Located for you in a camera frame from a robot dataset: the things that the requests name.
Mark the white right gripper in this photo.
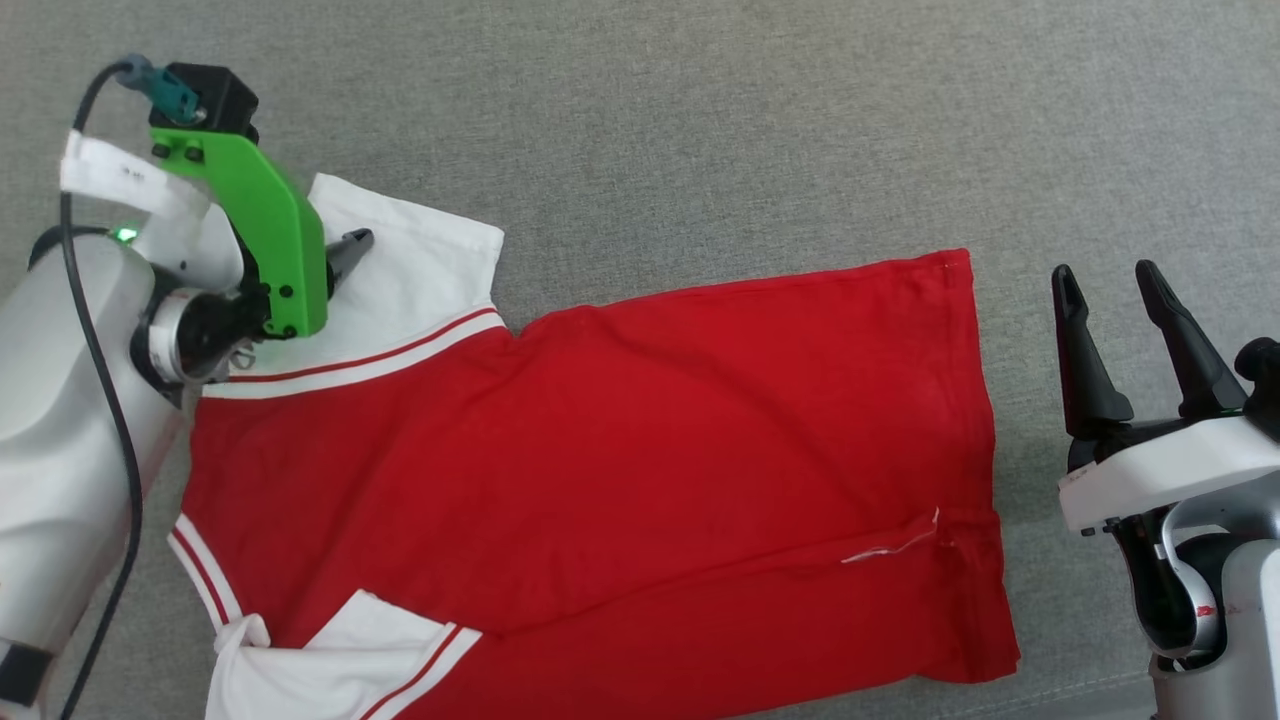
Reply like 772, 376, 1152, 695
1051, 259, 1280, 534

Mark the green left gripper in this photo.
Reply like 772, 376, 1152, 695
149, 127, 375, 341

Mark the red and white shirt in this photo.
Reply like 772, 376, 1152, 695
167, 172, 1024, 720

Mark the white cable label tag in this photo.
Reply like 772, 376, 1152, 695
59, 129, 213, 217

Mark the teal cable connector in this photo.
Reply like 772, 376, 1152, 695
117, 54, 203, 127

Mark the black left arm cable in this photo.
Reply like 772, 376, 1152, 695
58, 60, 144, 720

